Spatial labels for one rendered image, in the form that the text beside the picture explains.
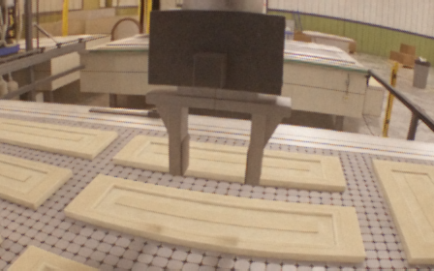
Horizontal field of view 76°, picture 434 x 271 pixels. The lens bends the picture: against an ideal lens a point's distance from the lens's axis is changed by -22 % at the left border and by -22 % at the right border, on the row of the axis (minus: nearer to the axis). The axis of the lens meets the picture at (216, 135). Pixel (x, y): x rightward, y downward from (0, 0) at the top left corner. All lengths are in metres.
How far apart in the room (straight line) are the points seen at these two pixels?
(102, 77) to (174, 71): 3.74
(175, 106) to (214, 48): 0.14
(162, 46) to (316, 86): 3.23
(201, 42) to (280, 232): 0.40
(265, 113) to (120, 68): 3.62
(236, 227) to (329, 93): 3.15
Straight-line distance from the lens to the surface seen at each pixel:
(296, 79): 3.71
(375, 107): 3.93
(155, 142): 1.10
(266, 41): 0.53
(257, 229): 0.71
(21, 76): 5.22
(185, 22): 0.55
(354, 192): 0.94
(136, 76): 4.07
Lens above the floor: 1.31
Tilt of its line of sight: 21 degrees down
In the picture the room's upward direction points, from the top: 2 degrees clockwise
